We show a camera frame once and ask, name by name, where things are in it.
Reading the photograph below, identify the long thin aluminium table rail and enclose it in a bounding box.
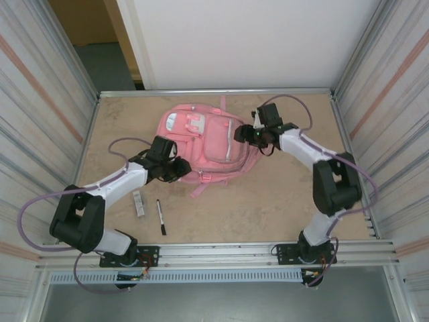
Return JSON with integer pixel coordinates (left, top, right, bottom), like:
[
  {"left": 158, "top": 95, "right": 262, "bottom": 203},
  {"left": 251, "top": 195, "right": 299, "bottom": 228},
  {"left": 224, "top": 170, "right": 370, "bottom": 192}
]
[{"left": 99, "top": 87, "right": 336, "bottom": 97}]

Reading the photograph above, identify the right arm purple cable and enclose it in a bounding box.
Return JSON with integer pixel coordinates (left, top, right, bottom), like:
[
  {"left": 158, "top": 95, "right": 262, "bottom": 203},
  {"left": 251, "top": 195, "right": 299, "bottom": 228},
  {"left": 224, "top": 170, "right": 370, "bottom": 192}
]
[{"left": 264, "top": 95, "right": 379, "bottom": 289}]

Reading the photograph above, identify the brown wooden door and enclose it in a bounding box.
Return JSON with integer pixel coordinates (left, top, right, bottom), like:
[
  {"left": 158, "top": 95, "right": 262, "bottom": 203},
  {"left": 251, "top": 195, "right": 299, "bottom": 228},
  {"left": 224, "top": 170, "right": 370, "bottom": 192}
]
[{"left": 115, "top": 26, "right": 145, "bottom": 91}]

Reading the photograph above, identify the black and white marker pen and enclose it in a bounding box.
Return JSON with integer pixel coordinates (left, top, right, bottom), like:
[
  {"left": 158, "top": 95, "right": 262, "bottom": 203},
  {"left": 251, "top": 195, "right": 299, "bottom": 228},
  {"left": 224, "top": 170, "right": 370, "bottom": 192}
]
[{"left": 156, "top": 199, "right": 168, "bottom": 236}]

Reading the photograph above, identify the right arm base wiring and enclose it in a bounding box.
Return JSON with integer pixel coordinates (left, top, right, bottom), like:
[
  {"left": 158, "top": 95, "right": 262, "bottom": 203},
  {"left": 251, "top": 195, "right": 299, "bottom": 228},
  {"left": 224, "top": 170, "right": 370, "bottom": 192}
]
[{"left": 300, "top": 267, "right": 326, "bottom": 288}]

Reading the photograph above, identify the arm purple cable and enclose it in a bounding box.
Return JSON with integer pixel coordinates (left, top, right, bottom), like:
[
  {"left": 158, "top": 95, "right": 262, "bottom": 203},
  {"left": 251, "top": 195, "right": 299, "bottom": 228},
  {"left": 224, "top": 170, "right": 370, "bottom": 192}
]
[
  {"left": 17, "top": 136, "right": 151, "bottom": 295},
  {"left": 264, "top": 95, "right": 379, "bottom": 289}
]

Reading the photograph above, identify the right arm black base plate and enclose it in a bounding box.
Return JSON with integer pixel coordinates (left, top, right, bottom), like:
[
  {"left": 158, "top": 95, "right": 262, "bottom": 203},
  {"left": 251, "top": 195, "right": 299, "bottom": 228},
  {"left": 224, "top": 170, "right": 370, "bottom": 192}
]
[{"left": 275, "top": 241, "right": 337, "bottom": 266}]

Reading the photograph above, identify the pink school backpack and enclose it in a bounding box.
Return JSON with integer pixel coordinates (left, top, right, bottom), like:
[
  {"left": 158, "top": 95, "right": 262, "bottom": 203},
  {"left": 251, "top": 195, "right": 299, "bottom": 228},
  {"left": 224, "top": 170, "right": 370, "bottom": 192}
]
[{"left": 157, "top": 95, "right": 261, "bottom": 199}]

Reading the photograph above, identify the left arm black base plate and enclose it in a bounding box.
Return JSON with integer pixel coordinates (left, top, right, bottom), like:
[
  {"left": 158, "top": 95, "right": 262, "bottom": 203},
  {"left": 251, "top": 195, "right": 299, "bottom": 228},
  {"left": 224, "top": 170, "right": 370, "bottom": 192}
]
[{"left": 99, "top": 246, "right": 160, "bottom": 268}]

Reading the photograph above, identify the small grey white box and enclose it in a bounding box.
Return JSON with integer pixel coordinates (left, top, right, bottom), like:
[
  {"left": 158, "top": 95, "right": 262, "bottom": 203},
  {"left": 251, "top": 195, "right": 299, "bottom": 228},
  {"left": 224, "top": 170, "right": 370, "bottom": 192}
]
[{"left": 133, "top": 191, "right": 147, "bottom": 219}]

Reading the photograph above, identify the wide aluminium mounting rail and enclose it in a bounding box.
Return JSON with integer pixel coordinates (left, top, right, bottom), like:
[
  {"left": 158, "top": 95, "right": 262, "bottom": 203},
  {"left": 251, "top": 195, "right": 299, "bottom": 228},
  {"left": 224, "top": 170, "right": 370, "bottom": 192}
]
[{"left": 35, "top": 238, "right": 402, "bottom": 269}]

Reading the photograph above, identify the left arm base wiring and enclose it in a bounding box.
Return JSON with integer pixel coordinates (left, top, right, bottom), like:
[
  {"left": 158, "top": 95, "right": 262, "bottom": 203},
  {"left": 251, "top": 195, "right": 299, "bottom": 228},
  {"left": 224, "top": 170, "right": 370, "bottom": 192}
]
[{"left": 115, "top": 268, "right": 150, "bottom": 289}]

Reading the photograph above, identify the slotted grey cable duct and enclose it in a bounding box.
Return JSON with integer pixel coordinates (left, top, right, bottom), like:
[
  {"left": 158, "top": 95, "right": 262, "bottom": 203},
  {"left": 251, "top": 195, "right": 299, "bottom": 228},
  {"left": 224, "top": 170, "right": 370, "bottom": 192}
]
[{"left": 49, "top": 270, "right": 304, "bottom": 285}]

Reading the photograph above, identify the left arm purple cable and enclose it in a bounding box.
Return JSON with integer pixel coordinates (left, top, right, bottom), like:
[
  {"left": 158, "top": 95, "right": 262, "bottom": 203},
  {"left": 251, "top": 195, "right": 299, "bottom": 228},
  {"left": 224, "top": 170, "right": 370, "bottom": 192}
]
[{"left": 17, "top": 136, "right": 151, "bottom": 295}]

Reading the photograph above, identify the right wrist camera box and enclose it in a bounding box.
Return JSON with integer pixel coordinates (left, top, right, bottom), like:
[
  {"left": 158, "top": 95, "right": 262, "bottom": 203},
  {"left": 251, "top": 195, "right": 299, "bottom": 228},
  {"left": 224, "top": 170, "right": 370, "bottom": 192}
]
[{"left": 250, "top": 107, "right": 264, "bottom": 130}]

